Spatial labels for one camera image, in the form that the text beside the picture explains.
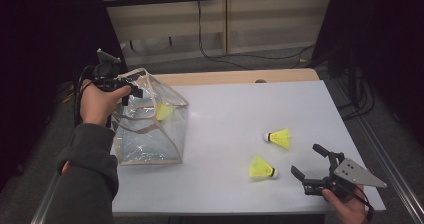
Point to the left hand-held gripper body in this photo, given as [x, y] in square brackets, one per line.
[106, 72]

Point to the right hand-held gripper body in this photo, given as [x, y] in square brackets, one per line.
[356, 175]

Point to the person's right hand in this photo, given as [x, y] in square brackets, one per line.
[350, 212]

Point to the light wooden cabinet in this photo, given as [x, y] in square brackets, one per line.
[266, 20]

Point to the clear bag with beige trim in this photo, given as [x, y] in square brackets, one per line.
[150, 144]

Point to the aluminium rail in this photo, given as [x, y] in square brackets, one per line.
[46, 200]
[393, 170]

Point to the yellow shuttlecock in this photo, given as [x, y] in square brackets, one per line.
[280, 138]
[260, 169]
[164, 111]

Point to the person's left hand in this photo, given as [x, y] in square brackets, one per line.
[96, 105]

